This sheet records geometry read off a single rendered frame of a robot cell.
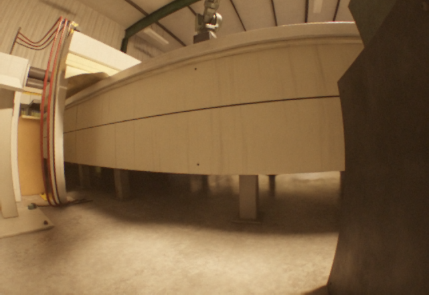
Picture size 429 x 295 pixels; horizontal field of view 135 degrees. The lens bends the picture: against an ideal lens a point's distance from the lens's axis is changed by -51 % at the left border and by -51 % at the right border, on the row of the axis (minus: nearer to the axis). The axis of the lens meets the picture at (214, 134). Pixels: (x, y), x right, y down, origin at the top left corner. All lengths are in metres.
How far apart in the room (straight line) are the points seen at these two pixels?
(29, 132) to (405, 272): 1.88
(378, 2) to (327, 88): 0.49
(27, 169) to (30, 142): 0.22
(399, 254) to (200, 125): 0.74
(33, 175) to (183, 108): 1.40
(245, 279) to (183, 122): 0.65
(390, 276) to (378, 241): 0.06
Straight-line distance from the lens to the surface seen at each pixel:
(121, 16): 7.80
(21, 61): 1.67
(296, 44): 0.78
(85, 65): 1.42
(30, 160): 1.74
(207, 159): 0.75
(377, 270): 0.29
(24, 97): 3.52
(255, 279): 0.56
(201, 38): 1.36
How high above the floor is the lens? 0.37
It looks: 4 degrees up
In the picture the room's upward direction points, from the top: 2 degrees counter-clockwise
